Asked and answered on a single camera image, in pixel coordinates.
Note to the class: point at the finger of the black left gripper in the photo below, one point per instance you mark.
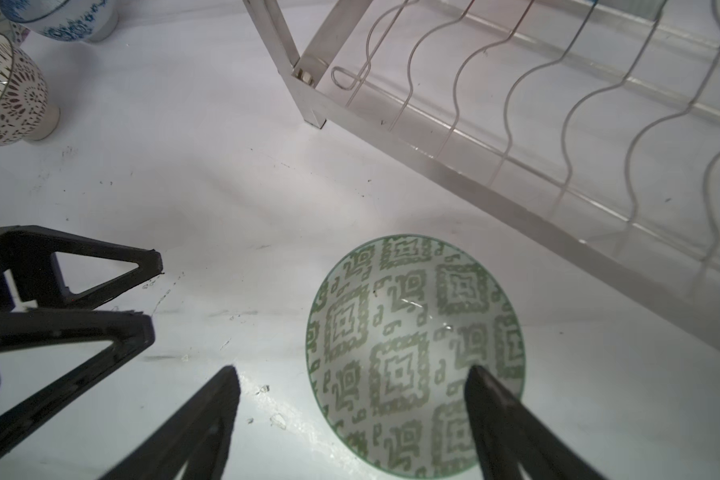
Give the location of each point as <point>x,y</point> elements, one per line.
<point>29,253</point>
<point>54,356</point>

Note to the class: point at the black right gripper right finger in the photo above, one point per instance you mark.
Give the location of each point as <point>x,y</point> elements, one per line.
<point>510,442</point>

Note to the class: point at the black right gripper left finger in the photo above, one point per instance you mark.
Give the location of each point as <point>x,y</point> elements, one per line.
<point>194,443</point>

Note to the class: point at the green geometric pattern bowl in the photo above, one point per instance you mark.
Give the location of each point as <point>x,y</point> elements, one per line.
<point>392,333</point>

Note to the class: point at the stainless steel dish rack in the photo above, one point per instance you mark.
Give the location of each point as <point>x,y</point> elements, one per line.
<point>591,127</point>

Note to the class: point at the white lattice pattern bowl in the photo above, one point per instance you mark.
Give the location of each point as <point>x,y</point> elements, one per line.
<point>26,111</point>

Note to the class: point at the blue floral bowl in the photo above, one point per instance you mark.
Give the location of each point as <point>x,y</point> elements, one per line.
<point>64,20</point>

